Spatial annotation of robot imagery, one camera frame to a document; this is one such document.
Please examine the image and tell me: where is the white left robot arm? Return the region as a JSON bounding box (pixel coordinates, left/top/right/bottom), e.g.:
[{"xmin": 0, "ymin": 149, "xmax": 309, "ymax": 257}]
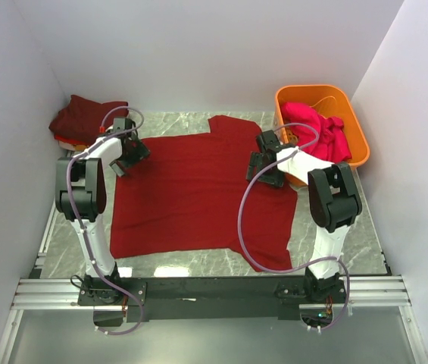
[{"xmin": 55, "ymin": 117, "xmax": 150, "ymax": 305}]

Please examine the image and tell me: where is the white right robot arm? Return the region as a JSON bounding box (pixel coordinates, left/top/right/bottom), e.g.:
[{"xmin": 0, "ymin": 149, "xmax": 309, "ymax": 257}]
[{"xmin": 237, "ymin": 130, "xmax": 362, "ymax": 303}]

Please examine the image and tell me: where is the orange folded t-shirt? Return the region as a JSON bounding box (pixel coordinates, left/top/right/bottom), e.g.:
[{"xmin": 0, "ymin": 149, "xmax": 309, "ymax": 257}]
[{"xmin": 53, "ymin": 134, "xmax": 88, "ymax": 152}]

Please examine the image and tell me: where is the dark red folded t-shirt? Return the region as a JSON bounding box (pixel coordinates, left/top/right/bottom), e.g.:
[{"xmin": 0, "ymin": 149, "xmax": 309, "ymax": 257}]
[{"xmin": 48, "ymin": 95, "xmax": 128, "ymax": 146}]

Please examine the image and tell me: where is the pink t-shirt in basket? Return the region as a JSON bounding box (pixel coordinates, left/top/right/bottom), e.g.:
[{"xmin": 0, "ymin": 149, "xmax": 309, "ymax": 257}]
[{"xmin": 280, "ymin": 102, "xmax": 351, "ymax": 163}]

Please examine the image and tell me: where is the orange plastic basket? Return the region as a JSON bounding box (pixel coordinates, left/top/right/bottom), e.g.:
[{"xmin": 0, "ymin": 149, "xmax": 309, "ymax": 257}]
[{"xmin": 274, "ymin": 84, "xmax": 370, "ymax": 171}]

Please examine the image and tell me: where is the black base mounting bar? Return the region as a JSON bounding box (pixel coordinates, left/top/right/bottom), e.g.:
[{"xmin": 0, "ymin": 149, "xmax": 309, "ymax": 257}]
[{"xmin": 77, "ymin": 275, "xmax": 346, "ymax": 327}]

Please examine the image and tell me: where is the aluminium frame rail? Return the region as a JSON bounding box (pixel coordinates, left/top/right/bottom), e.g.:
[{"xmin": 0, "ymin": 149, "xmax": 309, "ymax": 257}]
[{"xmin": 0, "ymin": 276, "xmax": 428, "ymax": 363}]

